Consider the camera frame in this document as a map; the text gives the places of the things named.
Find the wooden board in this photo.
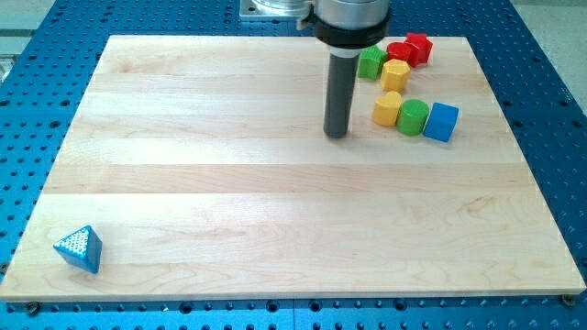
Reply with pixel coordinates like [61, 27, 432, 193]
[1, 35, 585, 302]

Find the yellow heart block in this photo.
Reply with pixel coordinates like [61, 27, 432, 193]
[371, 91, 403, 127]

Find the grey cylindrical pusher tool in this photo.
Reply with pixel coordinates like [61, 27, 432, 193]
[323, 46, 360, 138]

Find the green cylinder block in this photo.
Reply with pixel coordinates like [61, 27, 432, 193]
[396, 99, 429, 136]

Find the green house-shaped block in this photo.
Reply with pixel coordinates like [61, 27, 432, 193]
[358, 45, 387, 81]

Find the yellow hexagon block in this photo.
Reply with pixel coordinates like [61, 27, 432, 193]
[380, 59, 411, 93]

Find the red cylinder block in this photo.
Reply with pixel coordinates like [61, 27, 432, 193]
[386, 42, 412, 61]

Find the blue cube block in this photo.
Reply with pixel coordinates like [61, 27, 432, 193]
[423, 103, 460, 142]

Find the red star block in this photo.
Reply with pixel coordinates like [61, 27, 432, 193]
[404, 32, 433, 68]

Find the blue triangular block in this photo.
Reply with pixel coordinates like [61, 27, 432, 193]
[53, 225, 103, 274]

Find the blue perforated table plate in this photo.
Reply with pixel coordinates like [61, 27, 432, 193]
[1, 0, 586, 329]

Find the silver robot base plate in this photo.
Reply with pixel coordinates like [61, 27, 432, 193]
[238, 0, 311, 22]

